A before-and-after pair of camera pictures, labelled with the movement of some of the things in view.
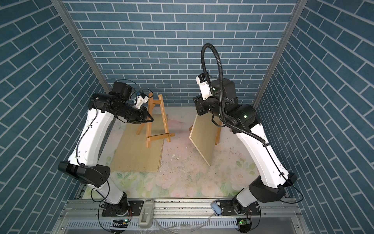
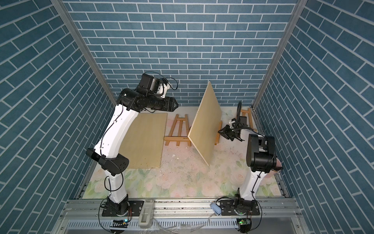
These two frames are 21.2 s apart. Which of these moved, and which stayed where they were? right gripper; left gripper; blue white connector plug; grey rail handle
Moved: right gripper; left gripper
Stayed: blue white connector plug; grey rail handle
